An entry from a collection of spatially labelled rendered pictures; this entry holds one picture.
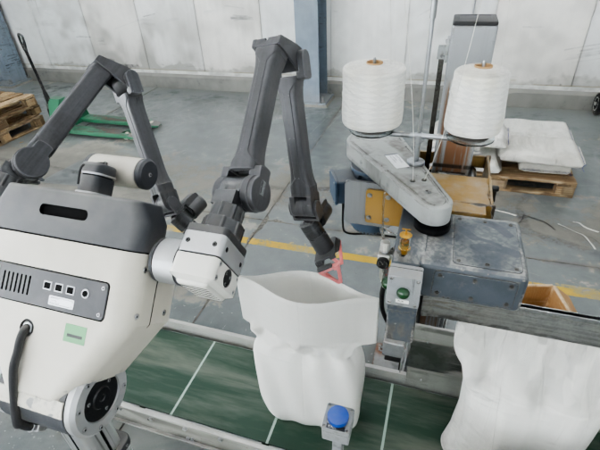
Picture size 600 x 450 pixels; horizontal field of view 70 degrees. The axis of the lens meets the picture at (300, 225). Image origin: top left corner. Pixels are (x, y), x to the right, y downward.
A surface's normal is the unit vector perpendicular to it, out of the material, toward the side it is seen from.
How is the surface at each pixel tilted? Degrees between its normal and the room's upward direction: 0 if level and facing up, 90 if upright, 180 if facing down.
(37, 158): 63
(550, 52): 90
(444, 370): 90
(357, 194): 90
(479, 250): 0
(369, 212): 90
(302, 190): 78
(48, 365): 50
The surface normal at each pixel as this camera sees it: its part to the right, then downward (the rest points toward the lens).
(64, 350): -0.26, -0.11
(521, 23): -0.31, 0.55
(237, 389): -0.05, -0.82
